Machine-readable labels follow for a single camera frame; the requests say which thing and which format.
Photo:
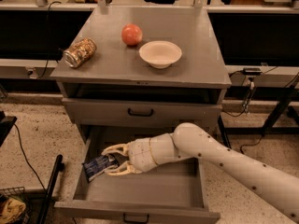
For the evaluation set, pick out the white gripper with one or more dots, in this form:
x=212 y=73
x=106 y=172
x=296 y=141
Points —
x=139 y=156

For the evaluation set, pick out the red apple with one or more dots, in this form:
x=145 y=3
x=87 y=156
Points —
x=131 y=34

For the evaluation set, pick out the black power adapter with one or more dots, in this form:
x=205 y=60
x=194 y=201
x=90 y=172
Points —
x=248 y=71

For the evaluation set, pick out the patterned drink can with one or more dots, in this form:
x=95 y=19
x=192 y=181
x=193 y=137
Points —
x=79 y=53

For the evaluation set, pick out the wire basket with snacks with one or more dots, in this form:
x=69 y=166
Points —
x=14 y=206

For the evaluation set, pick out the grey drawer cabinet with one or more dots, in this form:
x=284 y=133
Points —
x=116 y=71

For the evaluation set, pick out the open grey lower drawer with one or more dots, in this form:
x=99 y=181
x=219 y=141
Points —
x=173 y=193

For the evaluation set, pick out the blue rxbar wrapper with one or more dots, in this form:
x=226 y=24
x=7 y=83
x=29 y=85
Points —
x=97 y=166

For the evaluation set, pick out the closed grey upper drawer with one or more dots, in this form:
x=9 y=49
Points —
x=140 y=114

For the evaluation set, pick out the black pole stand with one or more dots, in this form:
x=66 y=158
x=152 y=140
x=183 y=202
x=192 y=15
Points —
x=57 y=168

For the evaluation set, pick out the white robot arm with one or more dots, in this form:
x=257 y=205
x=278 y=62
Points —
x=188 y=140

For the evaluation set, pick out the white bowl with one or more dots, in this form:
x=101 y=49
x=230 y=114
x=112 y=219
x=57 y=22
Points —
x=160 y=54

